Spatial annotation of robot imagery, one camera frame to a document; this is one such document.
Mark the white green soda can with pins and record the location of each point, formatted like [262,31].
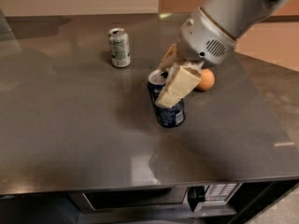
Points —
[119,47]

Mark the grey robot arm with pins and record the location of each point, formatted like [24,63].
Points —
[237,16]

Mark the orange fruit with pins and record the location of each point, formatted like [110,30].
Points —
[207,80]

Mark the silver microwave oven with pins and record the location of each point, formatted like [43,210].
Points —
[192,201]

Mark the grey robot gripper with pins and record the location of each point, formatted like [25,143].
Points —
[204,38]

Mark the blue pepsi can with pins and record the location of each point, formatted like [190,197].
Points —
[167,117]

